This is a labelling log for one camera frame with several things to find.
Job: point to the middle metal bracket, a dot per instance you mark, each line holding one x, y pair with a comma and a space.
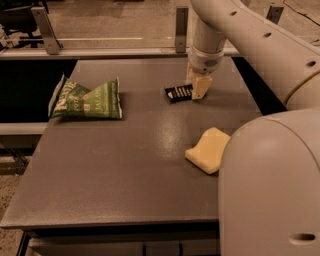
181, 27

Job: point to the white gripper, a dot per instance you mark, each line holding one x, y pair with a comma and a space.
204, 64

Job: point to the yellow sponge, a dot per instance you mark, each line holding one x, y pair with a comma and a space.
207, 153

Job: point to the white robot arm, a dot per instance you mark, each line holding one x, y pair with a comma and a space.
269, 179

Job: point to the left metal bracket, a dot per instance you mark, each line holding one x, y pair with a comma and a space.
51, 43

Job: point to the metal bracket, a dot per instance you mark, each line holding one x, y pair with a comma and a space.
181, 27
274, 13
51, 43

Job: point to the black office chair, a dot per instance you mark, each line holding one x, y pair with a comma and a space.
16, 16

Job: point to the aluminium rail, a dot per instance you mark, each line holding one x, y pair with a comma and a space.
89, 54

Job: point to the green chips bag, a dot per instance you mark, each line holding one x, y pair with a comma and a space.
73, 99

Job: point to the right metal bracket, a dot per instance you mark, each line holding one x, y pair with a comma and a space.
274, 13

